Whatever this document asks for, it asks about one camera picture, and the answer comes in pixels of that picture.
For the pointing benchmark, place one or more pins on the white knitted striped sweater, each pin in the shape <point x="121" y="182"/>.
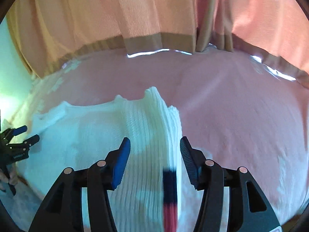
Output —
<point x="151" y="195"/>

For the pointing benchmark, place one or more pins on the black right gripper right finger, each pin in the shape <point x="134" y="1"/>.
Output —
<point x="232" y="199"/>

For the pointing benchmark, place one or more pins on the pink blanket with white bows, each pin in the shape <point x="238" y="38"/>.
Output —
<point x="238" y="111"/>

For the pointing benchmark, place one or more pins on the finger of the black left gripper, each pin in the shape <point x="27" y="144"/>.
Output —
<point x="19" y="130"/>
<point x="31" y="140"/>

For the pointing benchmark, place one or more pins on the pink curtain with tan hem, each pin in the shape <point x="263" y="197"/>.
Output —
<point x="48" y="33"/>

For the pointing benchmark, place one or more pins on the left hand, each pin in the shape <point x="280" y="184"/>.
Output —
<point x="12" y="179"/>

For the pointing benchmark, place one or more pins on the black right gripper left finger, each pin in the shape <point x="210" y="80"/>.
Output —
<point x="61" y="209"/>

